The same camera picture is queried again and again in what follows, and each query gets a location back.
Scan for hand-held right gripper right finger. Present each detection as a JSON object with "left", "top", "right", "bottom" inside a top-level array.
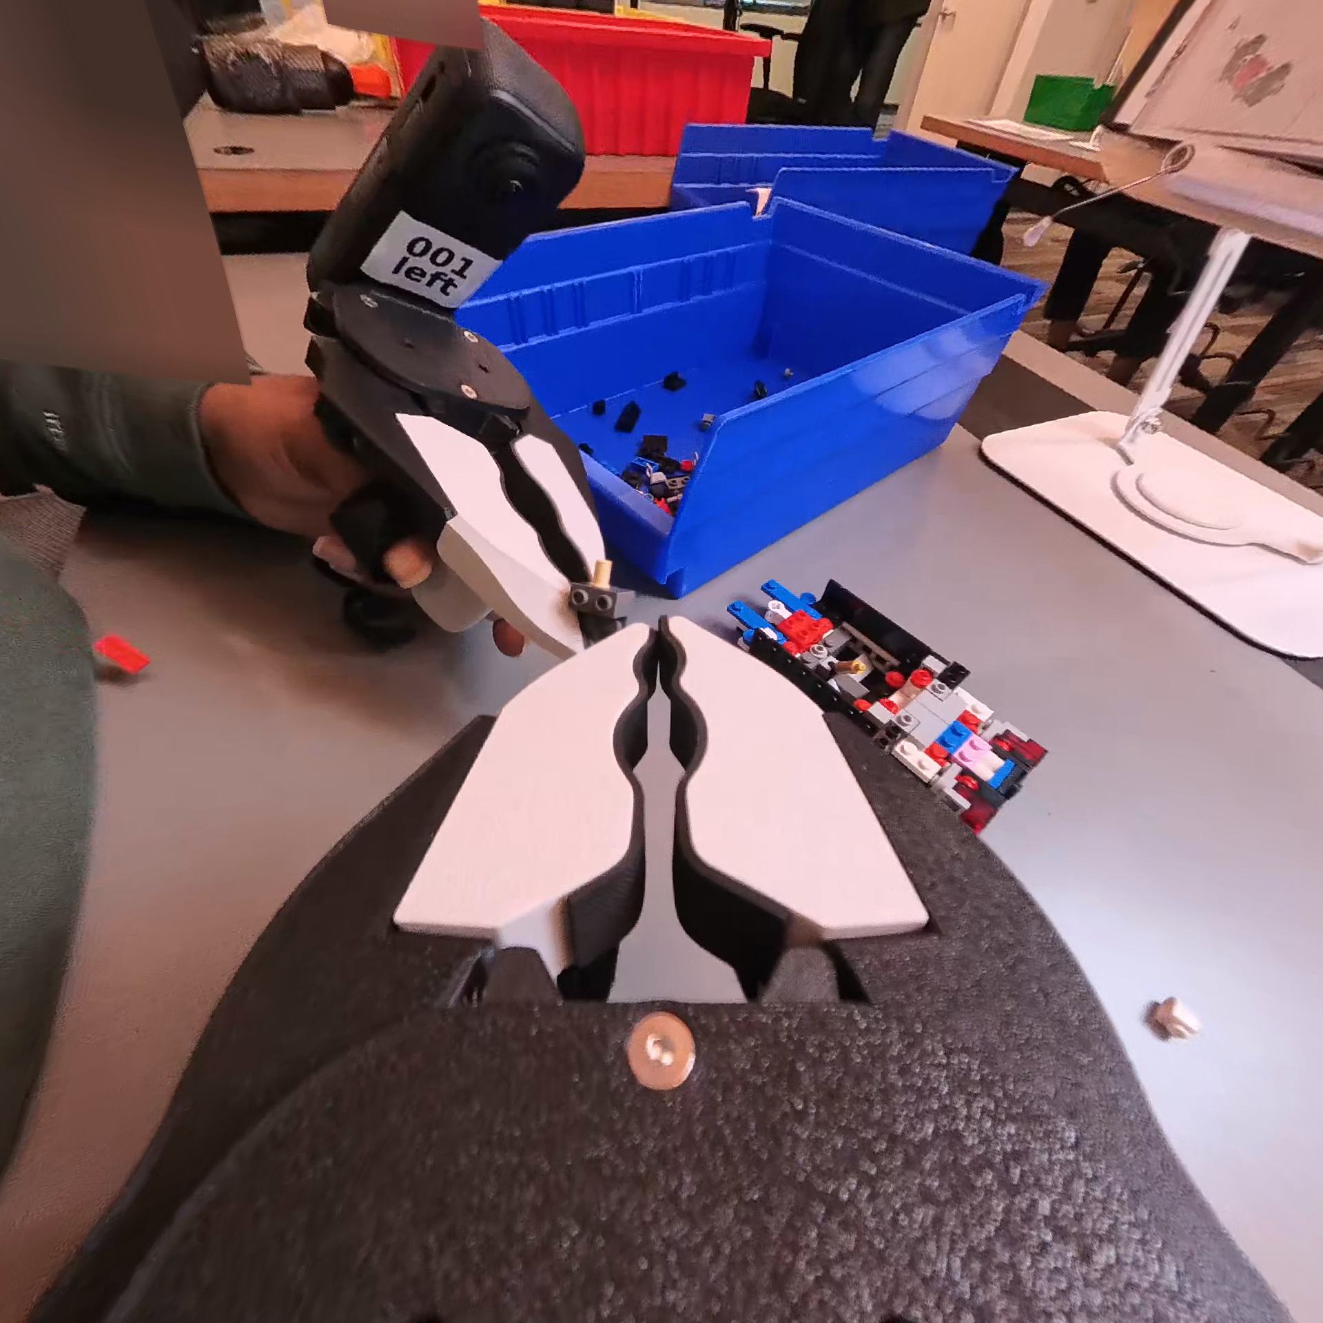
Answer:
[{"left": 665, "top": 614, "right": 935, "bottom": 982}]

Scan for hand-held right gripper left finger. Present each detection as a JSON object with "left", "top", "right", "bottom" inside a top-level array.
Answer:
[{"left": 391, "top": 620, "right": 662, "bottom": 976}]

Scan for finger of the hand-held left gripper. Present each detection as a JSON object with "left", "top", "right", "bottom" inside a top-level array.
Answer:
[
  {"left": 503, "top": 423, "right": 618, "bottom": 604},
  {"left": 394, "top": 414, "right": 590, "bottom": 658}
]

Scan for small lego bricks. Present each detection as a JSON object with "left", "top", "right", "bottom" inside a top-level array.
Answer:
[{"left": 569, "top": 368, "right": 777, "bottom": 518}]

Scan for partly built lego car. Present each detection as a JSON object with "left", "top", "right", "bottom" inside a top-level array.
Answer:
[{"left": 728, "top": 579, "right": 1050, "bottom": 834}]

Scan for blue plastic bin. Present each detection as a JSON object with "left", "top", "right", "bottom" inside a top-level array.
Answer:
[
  {"left": 461, "top": 197, "right": 1042, "bottom": 601},
  {"left": 673, "top": 124, "right": 1020, "bottom": 260}
]

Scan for person's left forearm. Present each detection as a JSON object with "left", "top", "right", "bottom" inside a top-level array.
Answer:
[{"left": 0, "top": 362, "right": 250, "bottom": 518}]

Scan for person's left hand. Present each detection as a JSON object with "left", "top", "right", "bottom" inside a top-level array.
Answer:
[{"left": 204, "top": 373, "right": 532, "bottom": 663}]

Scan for neighbouring wooden desk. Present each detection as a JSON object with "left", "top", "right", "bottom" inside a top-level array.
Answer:
[{"left": 188, "top": 93, "right": 684, "bottom": 219}]

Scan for red plastic bin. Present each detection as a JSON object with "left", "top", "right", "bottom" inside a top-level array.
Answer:
[{"left": 394, "top": 0, "right": 771, "bottom": 156}]

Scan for person's green sweatshirt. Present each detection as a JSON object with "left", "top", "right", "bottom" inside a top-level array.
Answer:
[{"left": 0, "top": 538, "right": 102, "bottom": 1159}]

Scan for white book stand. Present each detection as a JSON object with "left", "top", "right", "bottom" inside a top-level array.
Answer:
[{"left": 984, "top": 223, "right": 1323, "bottom": 658}]

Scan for green plastic bin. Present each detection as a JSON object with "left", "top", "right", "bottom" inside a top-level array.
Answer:
[{"left": 1029, "top": 75, "right": 1119, "bottom": 134}]

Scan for open instruction booklet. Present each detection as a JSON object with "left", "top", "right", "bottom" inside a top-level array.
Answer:
[{"left": 1097, "top": 0, "right": 1323, "bottom": 208}]

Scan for white cord with plug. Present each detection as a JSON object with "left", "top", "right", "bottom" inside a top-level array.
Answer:
[{"left": 1024, "top": 141, "right": 1201, "bottom": 249}]

